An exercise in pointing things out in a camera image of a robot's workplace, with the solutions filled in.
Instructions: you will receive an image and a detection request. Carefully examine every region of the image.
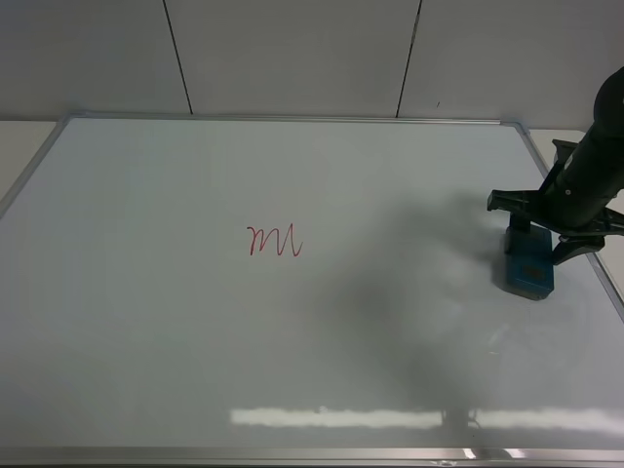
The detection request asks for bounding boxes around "blue board eraser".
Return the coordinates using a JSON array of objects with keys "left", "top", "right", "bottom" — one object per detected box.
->
[{"left": 491, "top": 224, "right": 555, "bottom": 301}]

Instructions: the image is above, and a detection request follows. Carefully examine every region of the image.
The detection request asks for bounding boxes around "red marker scribble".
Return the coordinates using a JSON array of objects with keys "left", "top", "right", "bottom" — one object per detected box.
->
[{"left": 246, "top": 223, "right": 303, "bottom": 257}]

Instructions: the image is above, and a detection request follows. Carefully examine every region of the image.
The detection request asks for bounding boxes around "white aluminium-framed whiteboard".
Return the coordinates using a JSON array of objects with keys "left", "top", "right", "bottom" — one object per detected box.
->
[{"left": 1, "top": 115, "right": 623, "bottom": 467}]

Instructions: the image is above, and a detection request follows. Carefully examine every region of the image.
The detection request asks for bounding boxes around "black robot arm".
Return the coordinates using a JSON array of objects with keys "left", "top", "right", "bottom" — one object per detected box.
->
[{"left": 487, "top": 70, "right": 623, "bottom": 265}]

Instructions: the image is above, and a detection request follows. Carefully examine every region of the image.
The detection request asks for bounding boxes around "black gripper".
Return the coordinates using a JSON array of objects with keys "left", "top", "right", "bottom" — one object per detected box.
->
[{"left": 487, "top": 139, "right": 623, "bottom": 265}]

